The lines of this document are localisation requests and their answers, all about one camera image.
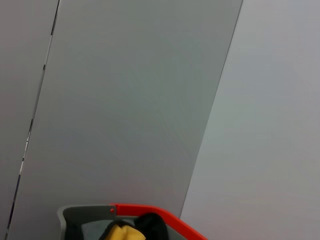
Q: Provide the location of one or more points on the yellow towel with black trim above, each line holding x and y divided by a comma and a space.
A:
125, 233

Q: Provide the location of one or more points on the grey perforated storage box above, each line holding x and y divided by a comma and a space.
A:
85, 212

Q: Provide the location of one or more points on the black cloth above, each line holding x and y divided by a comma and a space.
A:
155, 225

